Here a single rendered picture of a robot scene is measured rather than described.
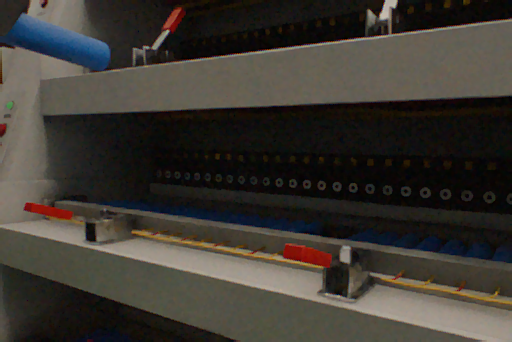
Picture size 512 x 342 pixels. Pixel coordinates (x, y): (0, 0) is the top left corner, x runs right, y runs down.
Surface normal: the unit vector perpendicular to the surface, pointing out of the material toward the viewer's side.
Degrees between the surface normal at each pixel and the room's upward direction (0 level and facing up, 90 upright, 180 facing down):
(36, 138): 90
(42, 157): 90
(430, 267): 108
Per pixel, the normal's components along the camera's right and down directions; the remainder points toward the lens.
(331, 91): -0.48, 0.08
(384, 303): 0.03, -0.99
